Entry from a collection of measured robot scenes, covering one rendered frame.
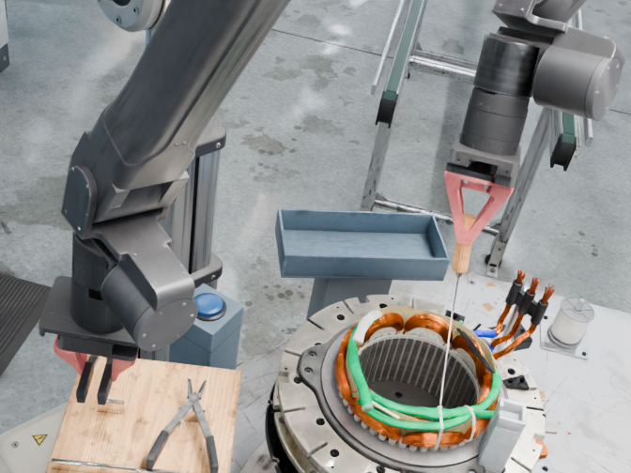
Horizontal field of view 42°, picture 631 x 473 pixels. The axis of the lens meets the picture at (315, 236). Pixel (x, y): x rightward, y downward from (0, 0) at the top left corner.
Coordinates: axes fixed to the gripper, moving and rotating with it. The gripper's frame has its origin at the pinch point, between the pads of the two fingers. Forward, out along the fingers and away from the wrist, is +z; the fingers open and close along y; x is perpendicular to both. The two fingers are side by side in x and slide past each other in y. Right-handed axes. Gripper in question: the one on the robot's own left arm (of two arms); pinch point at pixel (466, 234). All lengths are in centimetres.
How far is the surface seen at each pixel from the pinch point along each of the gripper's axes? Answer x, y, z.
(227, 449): 19.3, -5.7, 28.9
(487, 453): -8.0, -1.1, 22.9
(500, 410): -7.9, -2.4, 16.9
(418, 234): 7.5, 44.9, 14.9
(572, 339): -23, 64, 33
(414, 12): 34, 186, -13
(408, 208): 22, 193, 52
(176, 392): 27.7, -1.4, 26.7
